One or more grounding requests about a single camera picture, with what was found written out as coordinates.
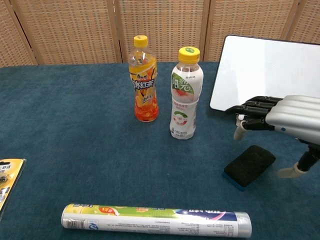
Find cling film roll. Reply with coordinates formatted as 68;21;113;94
61;203;253;239

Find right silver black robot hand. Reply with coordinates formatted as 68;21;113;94
226;94;320;179

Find white rectangular tray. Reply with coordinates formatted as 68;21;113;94
209;34;320;113

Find yellow carded razor pack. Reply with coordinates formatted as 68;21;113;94
0;158;27;222

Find orange iced tea bottle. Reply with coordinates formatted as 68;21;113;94
127;35;160;123

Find bamboo folding screen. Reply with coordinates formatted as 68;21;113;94
0;0;320;68

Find blue fabric table mat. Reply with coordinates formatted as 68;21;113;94
0;61;320;240

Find white yellow-capped bottle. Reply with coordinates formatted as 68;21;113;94
169;46;204;140

